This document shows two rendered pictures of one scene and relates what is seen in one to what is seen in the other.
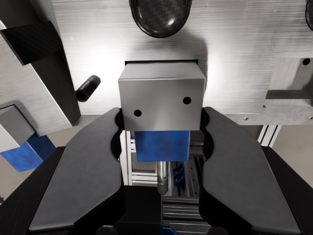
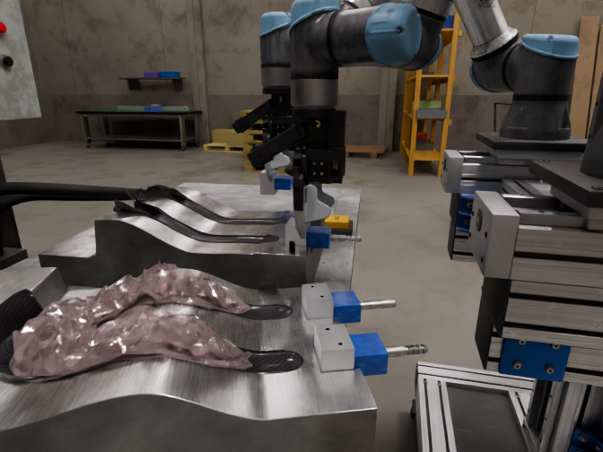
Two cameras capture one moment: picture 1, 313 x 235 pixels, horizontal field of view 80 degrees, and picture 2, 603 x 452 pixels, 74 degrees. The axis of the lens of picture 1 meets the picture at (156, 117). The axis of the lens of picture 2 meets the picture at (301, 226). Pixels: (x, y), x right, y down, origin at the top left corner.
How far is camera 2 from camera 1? 0.70 m
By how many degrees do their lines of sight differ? 81
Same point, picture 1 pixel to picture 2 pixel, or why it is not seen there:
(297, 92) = not seen: hidden behind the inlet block
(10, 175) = not seen: outside the picture
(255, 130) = (480, 395)
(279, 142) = not seen: hidden behind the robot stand
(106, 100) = (300, 249)
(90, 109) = (303, 253)
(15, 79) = (284, 295)
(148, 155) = (325, 231)
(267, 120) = (349, 258)
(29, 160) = (347, 295)
